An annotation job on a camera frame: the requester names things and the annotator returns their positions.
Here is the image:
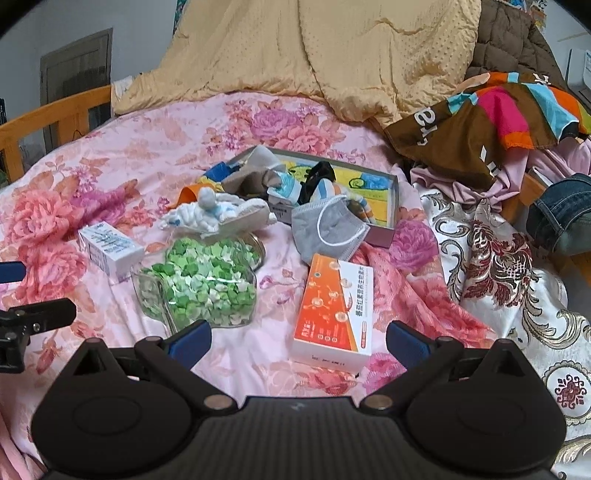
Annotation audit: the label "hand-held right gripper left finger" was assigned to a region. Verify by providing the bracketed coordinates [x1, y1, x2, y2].
[69, 320, 233, 414]

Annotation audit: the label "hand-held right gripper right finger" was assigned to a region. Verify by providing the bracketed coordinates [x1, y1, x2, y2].
[363, 320, 525, 414]

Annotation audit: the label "grey tray with cartoon cloth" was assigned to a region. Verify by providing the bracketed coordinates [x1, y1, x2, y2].
[229, 147, 400, 245]

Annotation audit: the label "white knitted sock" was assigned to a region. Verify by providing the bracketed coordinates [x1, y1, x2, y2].
[161, 188, 241, 238]

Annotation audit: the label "grey face mask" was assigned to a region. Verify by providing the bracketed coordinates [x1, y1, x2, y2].
[291, 194, 371, 266]

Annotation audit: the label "white blue striped sock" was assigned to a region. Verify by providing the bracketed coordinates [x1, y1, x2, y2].
[268, 168, 305, 204]

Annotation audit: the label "jar of green paper stars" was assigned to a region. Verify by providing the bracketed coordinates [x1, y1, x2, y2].
[130, 231, 266, 330]

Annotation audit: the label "orange white box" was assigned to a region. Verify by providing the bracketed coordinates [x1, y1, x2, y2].
[291, 253, 374, 374]

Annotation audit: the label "white medicine box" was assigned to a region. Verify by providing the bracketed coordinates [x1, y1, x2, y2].
[78, 222, 146, 283]

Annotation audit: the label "white gold patterned cloth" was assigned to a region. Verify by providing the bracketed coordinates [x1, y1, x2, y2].
[418, 189, 591, 480]

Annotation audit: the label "beige knitted sock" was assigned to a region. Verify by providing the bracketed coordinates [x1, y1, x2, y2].
[217, 200, 273, 236]

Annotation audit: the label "pink floral quilt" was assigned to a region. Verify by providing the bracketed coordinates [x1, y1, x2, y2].
[0, 90, 509, 480]

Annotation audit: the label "small white box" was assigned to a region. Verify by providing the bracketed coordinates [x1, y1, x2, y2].
[268, 194, 296, 224]

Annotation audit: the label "black cloth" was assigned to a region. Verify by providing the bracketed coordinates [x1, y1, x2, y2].
[295, 161, 338, 206]

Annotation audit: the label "blue jeans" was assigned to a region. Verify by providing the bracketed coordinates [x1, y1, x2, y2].
[526, 173, 591, 257]

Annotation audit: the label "white pillow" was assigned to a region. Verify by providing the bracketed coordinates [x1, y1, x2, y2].
[112, 76, 139, 100]

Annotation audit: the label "colourful striped brown towel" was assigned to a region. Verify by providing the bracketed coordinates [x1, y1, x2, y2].
[384, 71, 591, 190]

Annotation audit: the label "lilac pink cloth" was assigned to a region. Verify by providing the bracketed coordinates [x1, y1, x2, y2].
[410, 136, 591, 217]

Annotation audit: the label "beige dotted blanket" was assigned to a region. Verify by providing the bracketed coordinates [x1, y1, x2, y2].
[113, 0, 483, 132]

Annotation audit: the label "brown quilted jacket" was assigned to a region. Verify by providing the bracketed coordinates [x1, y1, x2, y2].
[464, 0, 571, 93]

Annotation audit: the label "colourful wall poster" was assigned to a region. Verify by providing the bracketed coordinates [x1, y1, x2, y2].
[499, 0, 546, 31]

